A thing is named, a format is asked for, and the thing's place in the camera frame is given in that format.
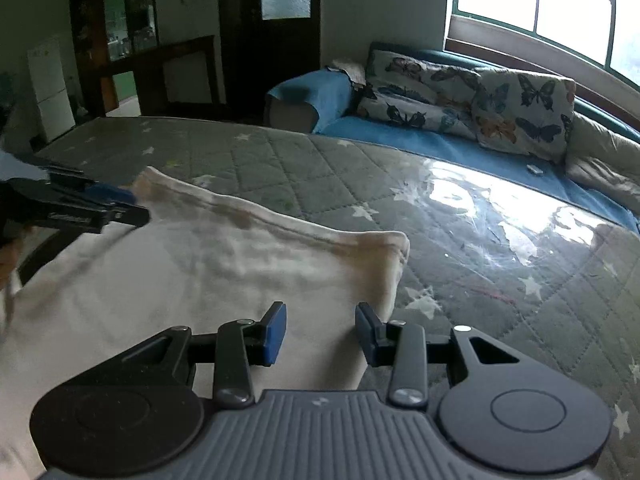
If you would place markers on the dark wooden display cabinet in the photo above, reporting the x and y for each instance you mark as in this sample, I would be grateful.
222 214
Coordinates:
90 35

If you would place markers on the dark wooden console table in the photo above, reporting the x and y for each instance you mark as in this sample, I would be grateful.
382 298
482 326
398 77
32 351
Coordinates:
150 55

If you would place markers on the dark wooden glass door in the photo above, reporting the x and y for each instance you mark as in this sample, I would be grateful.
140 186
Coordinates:
270 60

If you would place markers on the small white remote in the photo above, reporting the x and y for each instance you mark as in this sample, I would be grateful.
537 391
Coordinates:
536 170

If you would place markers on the long butterfly print pillow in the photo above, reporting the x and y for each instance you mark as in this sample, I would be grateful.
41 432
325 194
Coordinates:
415 90

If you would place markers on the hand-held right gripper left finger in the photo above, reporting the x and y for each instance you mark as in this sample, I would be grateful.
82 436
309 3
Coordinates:
275 332

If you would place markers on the grey quilted star table cover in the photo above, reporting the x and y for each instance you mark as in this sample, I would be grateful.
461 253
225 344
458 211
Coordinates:
450 280

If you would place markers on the square butterfly print pillow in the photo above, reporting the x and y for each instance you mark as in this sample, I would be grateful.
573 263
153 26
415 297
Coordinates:
520 110

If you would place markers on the teal sofa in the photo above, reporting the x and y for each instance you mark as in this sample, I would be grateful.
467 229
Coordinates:
430 56

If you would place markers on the cream cloth garment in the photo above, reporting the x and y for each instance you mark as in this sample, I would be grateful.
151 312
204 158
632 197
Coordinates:
200 270

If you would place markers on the beige cushion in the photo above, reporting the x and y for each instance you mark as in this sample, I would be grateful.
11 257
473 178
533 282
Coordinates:
605 155

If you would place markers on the white refrigerator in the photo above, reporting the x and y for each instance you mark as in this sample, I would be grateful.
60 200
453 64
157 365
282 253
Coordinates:
50 90

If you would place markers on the beige towel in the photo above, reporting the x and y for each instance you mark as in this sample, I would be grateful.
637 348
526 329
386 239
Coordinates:
350 69

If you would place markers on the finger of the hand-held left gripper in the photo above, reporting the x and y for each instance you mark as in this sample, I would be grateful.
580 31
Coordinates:
107 191
100 217

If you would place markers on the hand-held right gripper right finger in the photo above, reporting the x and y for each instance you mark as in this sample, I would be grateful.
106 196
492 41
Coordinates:
367 335

